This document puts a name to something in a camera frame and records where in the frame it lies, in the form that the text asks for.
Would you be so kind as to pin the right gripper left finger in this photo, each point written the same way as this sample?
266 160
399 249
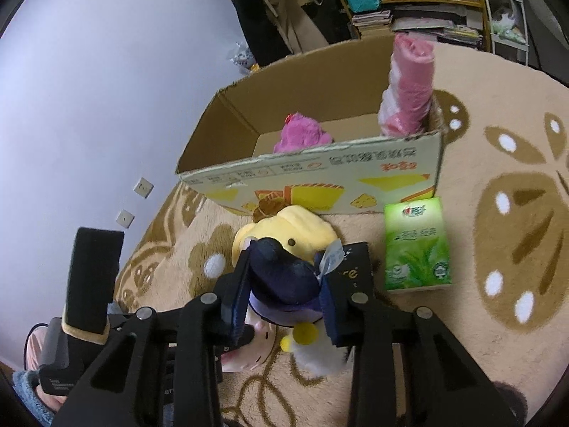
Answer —
235 290

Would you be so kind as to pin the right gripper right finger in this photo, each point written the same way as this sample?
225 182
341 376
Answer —
341 296

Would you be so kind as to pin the pink swirl pig plush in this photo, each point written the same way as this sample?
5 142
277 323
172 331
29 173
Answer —
260 337

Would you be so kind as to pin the navy purple witch-hat plush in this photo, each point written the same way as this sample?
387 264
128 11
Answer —
283 278

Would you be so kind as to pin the pink plush bear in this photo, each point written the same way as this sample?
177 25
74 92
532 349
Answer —
301 132

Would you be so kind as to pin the black Face tissue pack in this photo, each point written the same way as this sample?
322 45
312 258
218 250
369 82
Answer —
357 267

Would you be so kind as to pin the green tissue pack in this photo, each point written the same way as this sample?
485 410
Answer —
417 248

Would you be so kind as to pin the yellow dog plush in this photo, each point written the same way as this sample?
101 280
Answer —
298 230

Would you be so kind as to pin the open cardboard box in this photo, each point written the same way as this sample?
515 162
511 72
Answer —
230 160

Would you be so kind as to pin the plastic bag of toys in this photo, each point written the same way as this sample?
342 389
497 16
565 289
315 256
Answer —
242 57

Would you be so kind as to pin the stack of books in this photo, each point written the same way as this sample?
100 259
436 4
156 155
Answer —
445 23

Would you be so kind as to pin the wooden bookshelf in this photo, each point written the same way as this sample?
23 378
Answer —
422 4

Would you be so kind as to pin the beige hanging coat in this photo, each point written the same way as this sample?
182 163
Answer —
300 34

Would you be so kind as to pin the white metal trolley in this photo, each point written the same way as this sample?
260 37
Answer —
508 30

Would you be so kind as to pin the lower wall socket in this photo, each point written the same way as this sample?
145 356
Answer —
125 219

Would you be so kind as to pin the wall socket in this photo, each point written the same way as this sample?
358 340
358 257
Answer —
125 219
143 188

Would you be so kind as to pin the upper wall socket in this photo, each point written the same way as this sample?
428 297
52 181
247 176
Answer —
143 188

